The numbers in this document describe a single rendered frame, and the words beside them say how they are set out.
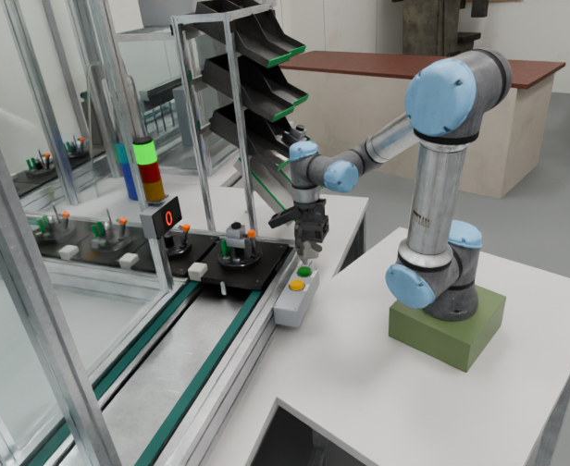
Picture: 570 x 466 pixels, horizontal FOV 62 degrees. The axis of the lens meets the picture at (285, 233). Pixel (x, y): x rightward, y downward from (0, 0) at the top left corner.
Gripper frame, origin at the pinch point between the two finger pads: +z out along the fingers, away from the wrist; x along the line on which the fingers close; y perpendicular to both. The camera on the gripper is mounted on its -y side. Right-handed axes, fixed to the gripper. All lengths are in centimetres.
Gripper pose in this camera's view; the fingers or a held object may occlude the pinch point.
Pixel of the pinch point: (303, 260)
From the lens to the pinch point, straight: 138.9
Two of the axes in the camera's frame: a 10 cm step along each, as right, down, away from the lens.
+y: 9.4, 1.0, -3.3
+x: 3.4, -4.8, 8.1
